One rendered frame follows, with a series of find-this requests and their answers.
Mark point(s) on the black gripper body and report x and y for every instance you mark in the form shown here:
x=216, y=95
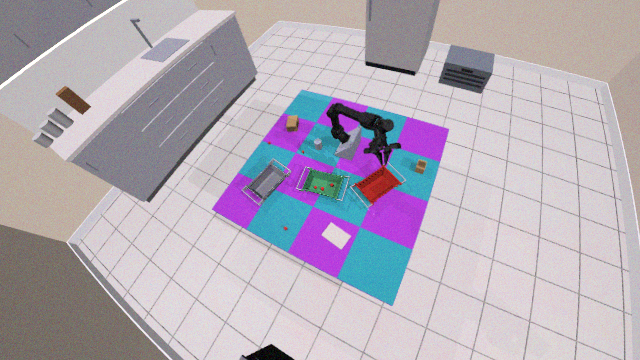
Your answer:
x=390, y=147

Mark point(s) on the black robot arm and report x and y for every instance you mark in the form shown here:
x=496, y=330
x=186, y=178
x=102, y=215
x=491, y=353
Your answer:
x=368, y=121

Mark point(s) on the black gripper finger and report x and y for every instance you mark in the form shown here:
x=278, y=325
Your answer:
x=379, y=157
x=386, y=155

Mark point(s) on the green plastic tray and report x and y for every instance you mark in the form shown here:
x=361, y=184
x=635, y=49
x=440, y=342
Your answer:
x=323, y=179

